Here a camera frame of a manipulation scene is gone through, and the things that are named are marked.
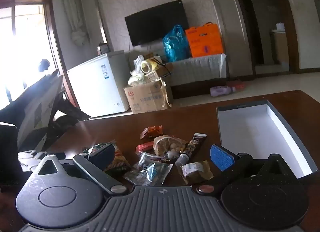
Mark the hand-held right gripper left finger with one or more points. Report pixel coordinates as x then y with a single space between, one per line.
102 157

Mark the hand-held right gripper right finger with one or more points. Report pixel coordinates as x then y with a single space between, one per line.
222 157

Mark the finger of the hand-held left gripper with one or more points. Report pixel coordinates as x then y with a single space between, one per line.
68 114

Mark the green snack bag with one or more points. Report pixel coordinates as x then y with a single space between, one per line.
117 158

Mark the gold cake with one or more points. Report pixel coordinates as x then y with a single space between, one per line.
196 172

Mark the dark chocolate bar packet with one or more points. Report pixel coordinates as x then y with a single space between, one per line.
193 143

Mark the grey box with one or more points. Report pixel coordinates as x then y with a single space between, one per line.
252 127

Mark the long red snack bar packet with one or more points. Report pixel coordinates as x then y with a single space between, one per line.
144 147

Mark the clear packet with blue print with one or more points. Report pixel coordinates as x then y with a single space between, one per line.
150 169

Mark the white toothbrush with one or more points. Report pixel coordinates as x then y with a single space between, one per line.
171 154

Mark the orange square snack packet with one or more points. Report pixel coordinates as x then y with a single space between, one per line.
151 132

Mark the beige nut snack bag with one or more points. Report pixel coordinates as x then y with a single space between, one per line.
165 143

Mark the white chest freezer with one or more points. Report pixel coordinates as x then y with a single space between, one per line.
97 84

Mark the purple bottle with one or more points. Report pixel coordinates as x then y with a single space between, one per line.
221 91

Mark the pink packet on floor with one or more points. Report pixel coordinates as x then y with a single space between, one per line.
237 85

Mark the dark kettle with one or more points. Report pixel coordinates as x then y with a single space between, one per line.
102 48

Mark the large cardboard box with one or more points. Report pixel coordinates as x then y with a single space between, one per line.
147 98

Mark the white plastic bag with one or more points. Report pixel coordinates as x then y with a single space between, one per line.
136 74

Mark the cabinet with white cloth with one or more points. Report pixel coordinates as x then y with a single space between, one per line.
200 68

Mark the roll of tape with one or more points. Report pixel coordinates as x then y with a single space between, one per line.
149 65

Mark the beige curtain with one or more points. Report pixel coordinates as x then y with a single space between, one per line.
75 14

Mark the small cardboard box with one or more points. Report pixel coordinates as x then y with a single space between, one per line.
161 72

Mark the orange gift box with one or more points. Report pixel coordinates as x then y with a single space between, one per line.
205 41

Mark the blue plastic bag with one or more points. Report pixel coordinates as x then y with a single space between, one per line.
175 44

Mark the kitchen counter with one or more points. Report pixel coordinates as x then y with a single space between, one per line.
280 47

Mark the black television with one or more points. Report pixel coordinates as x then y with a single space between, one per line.
156 23

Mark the white pot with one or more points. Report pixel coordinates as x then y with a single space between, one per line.
280 26

